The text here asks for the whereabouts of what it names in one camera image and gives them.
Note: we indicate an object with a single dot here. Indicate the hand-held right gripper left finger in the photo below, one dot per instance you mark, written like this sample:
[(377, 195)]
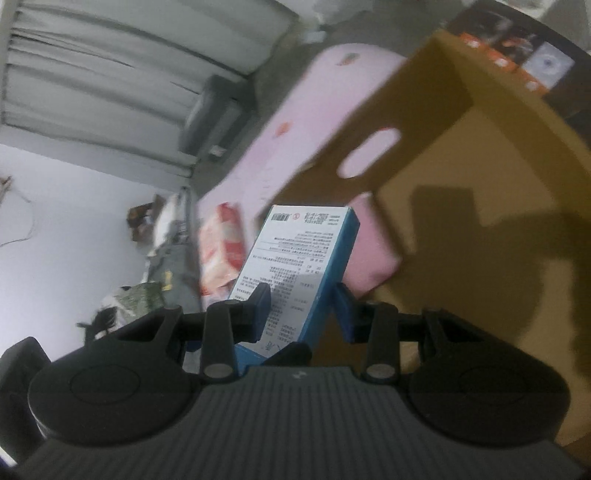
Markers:
[(261, 305)]

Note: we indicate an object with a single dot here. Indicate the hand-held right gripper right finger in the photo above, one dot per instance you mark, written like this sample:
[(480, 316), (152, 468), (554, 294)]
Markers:
[(344, 310)]

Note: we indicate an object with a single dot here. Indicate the blue and white carton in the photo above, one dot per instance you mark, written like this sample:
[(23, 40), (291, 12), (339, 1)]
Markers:
[(295, 258)]

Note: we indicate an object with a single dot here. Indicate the brown cardboard box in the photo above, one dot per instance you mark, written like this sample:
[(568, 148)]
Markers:
[(485, 184)]

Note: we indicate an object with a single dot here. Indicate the folded pink towel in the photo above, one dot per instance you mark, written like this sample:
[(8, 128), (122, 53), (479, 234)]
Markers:
[(369, 249)]

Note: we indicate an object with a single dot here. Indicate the red and white tissue pack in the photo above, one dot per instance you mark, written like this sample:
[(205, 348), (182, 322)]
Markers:
[(221, 249)]

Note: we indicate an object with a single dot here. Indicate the dark grey clothing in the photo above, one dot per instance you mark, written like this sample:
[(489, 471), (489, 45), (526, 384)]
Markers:
[(175, 272)]

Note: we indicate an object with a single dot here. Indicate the green patterned cloth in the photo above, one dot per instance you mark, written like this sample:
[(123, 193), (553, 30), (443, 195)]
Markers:
[(138, 295)]

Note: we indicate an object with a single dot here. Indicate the white cloth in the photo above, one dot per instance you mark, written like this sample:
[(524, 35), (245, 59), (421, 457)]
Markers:
[(171, 217)]

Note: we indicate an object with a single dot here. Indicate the brown object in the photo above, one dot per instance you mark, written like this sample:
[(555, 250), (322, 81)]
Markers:
[(143, 217)]

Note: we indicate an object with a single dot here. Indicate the pink bed sheet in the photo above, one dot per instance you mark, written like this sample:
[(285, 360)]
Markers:
[(314, 115)]

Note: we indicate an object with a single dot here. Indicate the grey curtain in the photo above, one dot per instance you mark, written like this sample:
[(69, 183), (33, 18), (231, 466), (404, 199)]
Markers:
[(92, 69)]

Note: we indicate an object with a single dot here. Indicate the black box with orange print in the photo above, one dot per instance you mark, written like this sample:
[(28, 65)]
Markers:
[(508, 27)]

